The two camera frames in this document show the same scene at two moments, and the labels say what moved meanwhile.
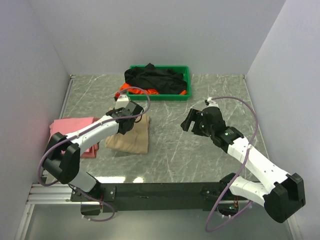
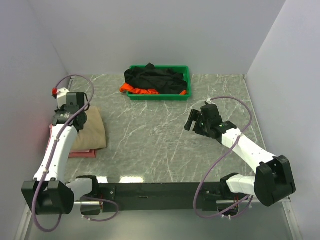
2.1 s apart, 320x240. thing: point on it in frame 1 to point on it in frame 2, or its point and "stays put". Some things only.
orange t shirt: x=132 y=90 stays put
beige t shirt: x=136 y=140 to x=93 y=135
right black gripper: x=193 y=115 stays put
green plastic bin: x=184 y=95 stays put
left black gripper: x=119 y=109 to x=60 y=109
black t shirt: x=165 y=81 stays put
